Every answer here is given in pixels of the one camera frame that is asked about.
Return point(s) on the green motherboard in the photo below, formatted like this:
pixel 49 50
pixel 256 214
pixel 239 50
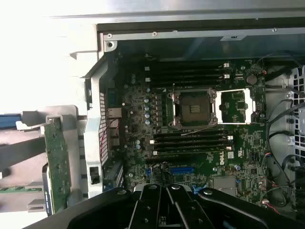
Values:
pixel 250 152

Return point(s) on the perforated silver drive cage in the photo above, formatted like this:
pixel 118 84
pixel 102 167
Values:
pixel 299 95

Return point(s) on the grey chipset heatsink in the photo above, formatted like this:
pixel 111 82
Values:
pixel 224 184

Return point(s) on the black open PC case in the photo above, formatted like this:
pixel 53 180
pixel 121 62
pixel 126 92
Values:
pixel 93 124

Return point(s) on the silver coin battery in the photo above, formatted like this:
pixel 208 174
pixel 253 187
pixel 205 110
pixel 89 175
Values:
pixel 252 80

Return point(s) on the hard disk with blue carrier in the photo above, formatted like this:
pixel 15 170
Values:
pixel 9 120

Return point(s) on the silver socket cover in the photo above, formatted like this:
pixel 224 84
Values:
pixel 248 107

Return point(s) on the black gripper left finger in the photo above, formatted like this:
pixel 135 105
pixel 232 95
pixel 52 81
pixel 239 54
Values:
pixel 147 207

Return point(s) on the thin metal locking lever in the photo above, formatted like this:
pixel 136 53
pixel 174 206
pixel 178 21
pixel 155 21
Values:
pixel 197 132

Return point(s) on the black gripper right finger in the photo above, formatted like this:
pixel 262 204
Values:
pixel 188 214

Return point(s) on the CPU socket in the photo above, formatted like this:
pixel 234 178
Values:
pixel 194 107

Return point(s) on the loose green RAM stick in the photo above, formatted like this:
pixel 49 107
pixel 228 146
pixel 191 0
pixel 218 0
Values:
pixel 12 190

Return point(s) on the grey parts rack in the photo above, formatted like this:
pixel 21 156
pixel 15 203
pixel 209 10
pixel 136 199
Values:
pixel 71 124

